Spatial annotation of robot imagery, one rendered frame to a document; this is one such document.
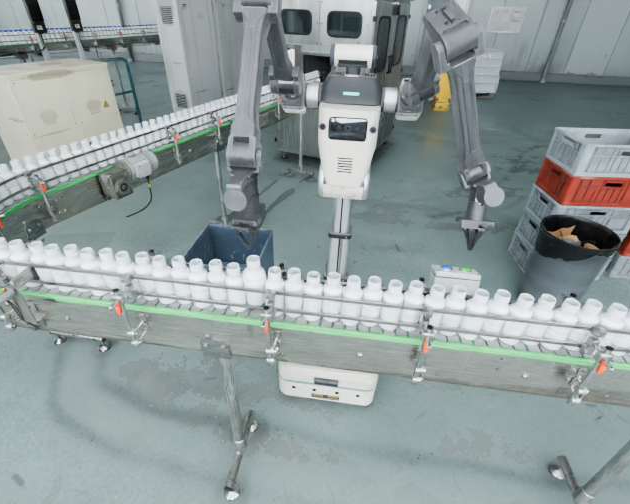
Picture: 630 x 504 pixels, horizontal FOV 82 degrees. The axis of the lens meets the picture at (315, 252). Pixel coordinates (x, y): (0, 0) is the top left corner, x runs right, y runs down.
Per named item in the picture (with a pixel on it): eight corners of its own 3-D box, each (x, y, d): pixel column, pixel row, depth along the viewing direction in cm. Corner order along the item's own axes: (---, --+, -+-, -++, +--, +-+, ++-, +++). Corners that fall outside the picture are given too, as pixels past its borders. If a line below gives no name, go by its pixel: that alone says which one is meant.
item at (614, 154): (573, 176, 245) (588, 144, 233) (542, 155, 279) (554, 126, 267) (662, 179, 246) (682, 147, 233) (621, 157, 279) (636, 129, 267)
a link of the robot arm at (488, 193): (482, 159, 110) (455, 171, 111) (500, 159, 99) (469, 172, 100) (494, 194, 113) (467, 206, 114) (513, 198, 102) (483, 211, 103)
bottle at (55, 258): (83, 281, 125) (65, 241, 116) (74, 292, 120) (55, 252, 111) (65, 281, 125) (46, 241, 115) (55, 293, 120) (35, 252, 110)
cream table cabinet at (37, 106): (101, 153, 505) (71, 57, 437) (133, 161, 483) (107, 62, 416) (18, 181, 422) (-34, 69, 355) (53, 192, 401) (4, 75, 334)
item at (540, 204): (547, 232, 270) (560, 206, 258) (522, 207, 304) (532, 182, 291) (628, 234, 271) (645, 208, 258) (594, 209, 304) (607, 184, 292)
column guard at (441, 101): (430, 110, 762) (442, 51, 699) (428, 106, 794) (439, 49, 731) (449, 111, 758) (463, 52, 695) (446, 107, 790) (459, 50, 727)
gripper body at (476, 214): (494, 228, 110) (499, 204, 108) (460, 225, 111) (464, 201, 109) (487, 224, 116) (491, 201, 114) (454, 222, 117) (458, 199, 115)
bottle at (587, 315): (553, 335, 110) (577, 294, 101) (573, 337, 110) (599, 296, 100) (563, 351, 105) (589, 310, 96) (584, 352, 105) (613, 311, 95)
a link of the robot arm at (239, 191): (264, 146, 87) (229, 144, 88) (251, 164, 78) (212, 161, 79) (267, 191, 94) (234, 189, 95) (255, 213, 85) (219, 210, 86)
